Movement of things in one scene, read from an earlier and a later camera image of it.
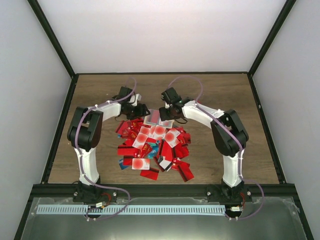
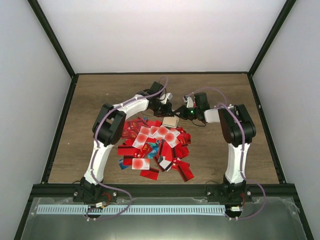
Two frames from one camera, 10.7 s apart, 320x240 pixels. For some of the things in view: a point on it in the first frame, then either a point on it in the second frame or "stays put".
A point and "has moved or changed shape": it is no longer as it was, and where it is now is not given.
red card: [152, 173] stays put
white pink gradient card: [141, 137] stays put
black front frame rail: [63, 190] stays put
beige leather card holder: [154, 118] has moved or changed shape
